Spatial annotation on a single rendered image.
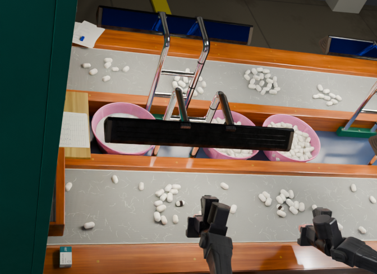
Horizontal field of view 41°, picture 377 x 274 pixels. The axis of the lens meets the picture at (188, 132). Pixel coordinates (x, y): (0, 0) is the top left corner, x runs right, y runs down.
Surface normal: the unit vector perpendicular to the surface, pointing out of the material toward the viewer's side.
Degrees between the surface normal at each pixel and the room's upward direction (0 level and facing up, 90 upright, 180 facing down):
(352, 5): 90
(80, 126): 0
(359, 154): 0
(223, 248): 20
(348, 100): 0
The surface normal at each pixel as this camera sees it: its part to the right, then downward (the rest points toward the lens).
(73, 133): 0.26, -0.65
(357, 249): -0.06, -0.88
